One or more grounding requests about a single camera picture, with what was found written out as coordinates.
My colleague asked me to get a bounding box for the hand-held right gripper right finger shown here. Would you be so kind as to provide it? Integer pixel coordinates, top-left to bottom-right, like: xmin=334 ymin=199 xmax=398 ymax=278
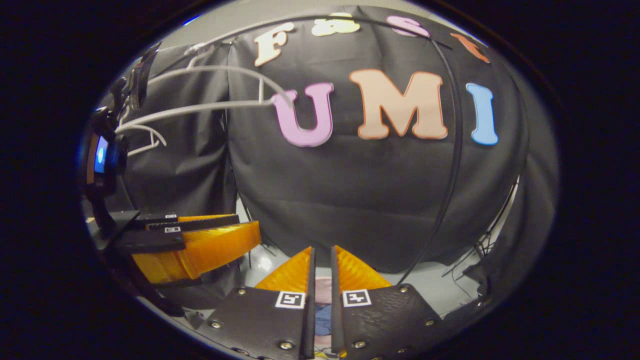
xmin=330 ymin=244 xmax=443 ymax=360

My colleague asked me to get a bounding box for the black clothes rail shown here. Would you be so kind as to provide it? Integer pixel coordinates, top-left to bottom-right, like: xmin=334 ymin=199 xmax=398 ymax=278
xmin=184 ymin=14 xmax=466 ymax=286

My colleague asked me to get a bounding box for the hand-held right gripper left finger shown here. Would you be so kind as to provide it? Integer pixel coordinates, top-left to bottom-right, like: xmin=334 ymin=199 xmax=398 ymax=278
xmin=206 ymin=245 xmax=317 ymax=360

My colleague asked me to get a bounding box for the white plastic hanger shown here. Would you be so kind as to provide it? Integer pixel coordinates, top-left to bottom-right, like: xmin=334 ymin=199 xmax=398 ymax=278
xmin=117 ymin=123 xmax=168 ymax=157
xmin=115 ymin=44 xmax=296 ymax=132

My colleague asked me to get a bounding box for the blue corduroy shirt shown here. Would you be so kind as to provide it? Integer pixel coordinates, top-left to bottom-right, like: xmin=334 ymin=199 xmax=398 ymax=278
xmin=315 ymin=305 xmax=332 ymax=337

